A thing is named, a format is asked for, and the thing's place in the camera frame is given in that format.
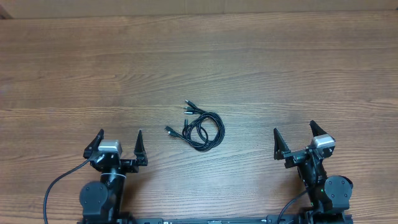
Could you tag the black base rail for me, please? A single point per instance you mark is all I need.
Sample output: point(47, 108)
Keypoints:
point(270, 219)

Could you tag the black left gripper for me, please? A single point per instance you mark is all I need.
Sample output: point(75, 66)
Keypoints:
point(132, 166)

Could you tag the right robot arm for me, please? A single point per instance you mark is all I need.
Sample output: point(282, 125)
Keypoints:
point(329, 195)

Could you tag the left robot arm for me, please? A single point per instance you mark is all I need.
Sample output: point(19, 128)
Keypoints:
point(101, 200)

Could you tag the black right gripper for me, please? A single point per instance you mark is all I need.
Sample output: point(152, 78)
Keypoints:
point(295, 158)

